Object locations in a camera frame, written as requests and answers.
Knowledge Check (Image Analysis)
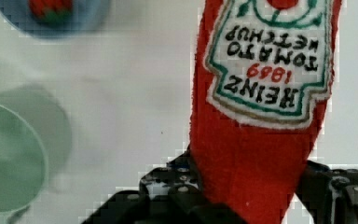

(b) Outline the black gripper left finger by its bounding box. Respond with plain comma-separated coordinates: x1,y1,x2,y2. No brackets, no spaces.
81,150,247,224

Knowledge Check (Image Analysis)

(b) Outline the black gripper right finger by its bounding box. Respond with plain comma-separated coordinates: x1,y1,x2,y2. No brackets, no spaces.
296,161,358,224

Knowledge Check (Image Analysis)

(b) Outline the red plush ketchup bottle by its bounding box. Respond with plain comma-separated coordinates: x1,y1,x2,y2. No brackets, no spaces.
190,0,342,224

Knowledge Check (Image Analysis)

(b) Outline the green metal mug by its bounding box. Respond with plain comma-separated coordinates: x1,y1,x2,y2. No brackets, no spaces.
0,85,72,224

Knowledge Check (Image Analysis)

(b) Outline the blue bowl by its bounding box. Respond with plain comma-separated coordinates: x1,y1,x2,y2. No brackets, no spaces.
0,0,111,39

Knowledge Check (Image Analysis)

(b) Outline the small red plush strawberry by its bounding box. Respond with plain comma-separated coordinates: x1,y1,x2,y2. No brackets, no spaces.
28,0,74,25

